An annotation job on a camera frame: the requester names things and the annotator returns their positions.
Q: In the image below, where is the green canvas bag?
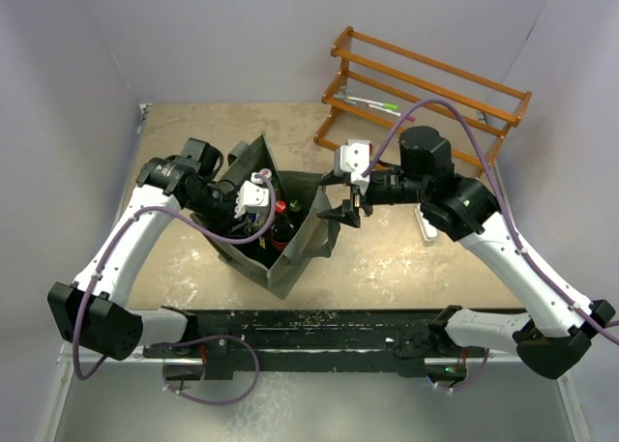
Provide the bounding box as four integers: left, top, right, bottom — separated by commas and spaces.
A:
208, 134, 339, 299

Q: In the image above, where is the green Perrier glass bottle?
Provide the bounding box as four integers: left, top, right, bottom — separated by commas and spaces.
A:
287, 199, 304, 221

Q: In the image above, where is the dark cola bottle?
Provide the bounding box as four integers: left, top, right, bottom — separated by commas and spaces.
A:
270, 200, 296, 252

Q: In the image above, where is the orange juice plastic bottle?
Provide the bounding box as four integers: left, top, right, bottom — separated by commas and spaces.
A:
258, 168, 282, 200

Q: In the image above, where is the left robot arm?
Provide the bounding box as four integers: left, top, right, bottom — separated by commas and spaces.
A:
47, 138, 275, 361

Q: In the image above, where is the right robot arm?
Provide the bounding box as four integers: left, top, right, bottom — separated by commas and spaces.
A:
318, 127, 615, 379

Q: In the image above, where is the green capped marker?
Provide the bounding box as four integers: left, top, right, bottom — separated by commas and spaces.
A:
346, 96, 398, 111

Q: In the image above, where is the grey marker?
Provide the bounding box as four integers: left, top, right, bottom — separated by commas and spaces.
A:
333, 86, 357, 105

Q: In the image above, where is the orange wooden shelf rack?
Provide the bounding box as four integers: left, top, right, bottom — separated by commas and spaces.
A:
313, 26, 532, 166

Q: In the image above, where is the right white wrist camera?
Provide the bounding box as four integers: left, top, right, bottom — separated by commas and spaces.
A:
333, 139, 370, 179

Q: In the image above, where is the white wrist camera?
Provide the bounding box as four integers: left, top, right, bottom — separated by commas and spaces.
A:
333, 139, 370, 179
234, 173, 271, 220

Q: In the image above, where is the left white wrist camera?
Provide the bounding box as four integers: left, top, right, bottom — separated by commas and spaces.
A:
234, 173, 271, 220

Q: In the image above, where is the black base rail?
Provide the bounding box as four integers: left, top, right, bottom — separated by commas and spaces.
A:
142, 309, 489, 380

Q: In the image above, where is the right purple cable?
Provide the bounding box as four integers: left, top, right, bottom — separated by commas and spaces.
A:
362, 98, 619, 395

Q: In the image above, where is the purple cable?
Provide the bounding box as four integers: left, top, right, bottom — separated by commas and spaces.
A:
362, 98, 619, 395
72, 174, 277, 405

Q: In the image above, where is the aluminium frame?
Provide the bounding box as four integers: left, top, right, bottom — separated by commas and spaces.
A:
40, 352, 593, 441

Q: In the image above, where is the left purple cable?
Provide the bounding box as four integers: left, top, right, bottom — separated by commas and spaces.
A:
72, 174, 277, 405

